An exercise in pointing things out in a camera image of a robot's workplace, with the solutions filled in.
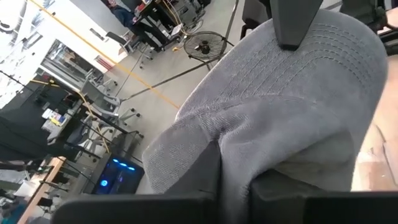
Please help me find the wooden side table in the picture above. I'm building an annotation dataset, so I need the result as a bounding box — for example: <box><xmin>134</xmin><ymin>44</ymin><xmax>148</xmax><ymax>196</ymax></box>
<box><xmin>17</xmin><ymin>156</ymin><xmax>68</xmax><ymax>224</ymax></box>

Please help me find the person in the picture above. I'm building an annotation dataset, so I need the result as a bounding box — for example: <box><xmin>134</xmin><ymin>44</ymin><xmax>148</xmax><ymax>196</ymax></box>
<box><xmin>107</xmin><ymin>0</ymin><xmax>137</xmax><ymax>29</ymax></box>

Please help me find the yellow cable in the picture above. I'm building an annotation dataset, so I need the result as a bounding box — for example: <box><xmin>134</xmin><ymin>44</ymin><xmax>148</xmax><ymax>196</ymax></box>
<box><xmin>29</xmin><ymin>0</ymin><xmax>181</xmax><ymax>110</ymax></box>

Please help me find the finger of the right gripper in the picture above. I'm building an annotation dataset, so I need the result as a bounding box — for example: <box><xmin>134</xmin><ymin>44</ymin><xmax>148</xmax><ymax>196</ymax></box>
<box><xmin>269</xmin><ymin>0</ymin><xmax>324</xmax><ymax>52</ymax></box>

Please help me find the black computer tower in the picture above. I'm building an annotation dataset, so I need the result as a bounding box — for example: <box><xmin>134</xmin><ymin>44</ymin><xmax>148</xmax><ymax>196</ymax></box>
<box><xmin>93</xmin><ymin>154</ymin><xmax>146</xmax><ymax>195</ymax></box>

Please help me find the black standing fan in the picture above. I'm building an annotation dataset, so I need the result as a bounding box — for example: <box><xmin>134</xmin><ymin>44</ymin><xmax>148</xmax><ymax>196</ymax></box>
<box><xmin>183</xmin><ymin>30</ymin><xmax>236</xmax><ymax>71</ymax></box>

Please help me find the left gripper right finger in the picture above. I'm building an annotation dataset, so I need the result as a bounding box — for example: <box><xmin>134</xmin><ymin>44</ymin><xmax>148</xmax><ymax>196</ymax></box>
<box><xmin>249</xmin><ymin>169</ymin><xmax>331</xmax><ymax>195</ymax></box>

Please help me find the grey denim cap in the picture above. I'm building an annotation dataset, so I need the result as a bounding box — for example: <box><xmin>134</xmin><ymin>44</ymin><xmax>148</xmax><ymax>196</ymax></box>
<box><xmin>142</xmin><ymin>8</ymin><xmax>389</xmax><ymax>218</ymax></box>

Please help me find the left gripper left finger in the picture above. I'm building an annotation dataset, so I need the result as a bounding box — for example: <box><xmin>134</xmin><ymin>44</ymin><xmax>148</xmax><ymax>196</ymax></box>
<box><xmin>169</xmin><ymin>140</ymin><xmax>223</xmax><ymax>195</ymax></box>

